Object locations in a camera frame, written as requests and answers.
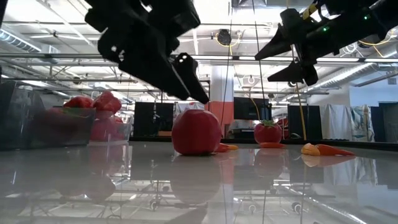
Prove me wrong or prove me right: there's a black partition panel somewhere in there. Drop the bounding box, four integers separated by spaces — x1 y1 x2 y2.
287 105 323 141
133 101 174 138

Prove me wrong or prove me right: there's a black metal table frame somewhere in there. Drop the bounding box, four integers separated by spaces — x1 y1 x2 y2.
129 136 398 152

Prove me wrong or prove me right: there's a long ceiling light bar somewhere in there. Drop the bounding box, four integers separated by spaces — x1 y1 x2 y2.
0 52 398 65

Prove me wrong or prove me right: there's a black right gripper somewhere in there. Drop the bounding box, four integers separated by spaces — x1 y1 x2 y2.
254 8 352 86

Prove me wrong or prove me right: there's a black monitor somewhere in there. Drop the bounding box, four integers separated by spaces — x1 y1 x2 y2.
233 96 271 121

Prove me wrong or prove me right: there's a black ceiling cable reel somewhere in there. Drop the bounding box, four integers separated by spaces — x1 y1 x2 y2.
216 29 233 47

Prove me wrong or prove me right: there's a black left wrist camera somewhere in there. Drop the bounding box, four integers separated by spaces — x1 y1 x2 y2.
139 0 201 55

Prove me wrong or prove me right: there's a colourful printed hanging cloth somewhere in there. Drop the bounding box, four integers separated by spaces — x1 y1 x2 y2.
351 105 376 142

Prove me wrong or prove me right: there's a white orange building column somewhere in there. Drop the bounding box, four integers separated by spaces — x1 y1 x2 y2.
210 63 234 138

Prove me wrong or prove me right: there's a thin black hanging cable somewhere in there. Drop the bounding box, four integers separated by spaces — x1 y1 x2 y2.
219 0 234 128

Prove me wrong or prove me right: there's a yellow hanging cable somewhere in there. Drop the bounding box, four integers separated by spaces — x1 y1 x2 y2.
295 81 308 141

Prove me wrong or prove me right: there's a white hanging cloth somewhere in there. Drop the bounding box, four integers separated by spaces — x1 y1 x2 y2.
320 104 353 141

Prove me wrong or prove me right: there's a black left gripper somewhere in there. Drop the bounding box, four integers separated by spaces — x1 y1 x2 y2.
98 21 210 105

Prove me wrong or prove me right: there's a grey translucent plastic container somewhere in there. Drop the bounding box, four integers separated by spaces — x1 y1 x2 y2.
30 105 96 147
0 80 47 151

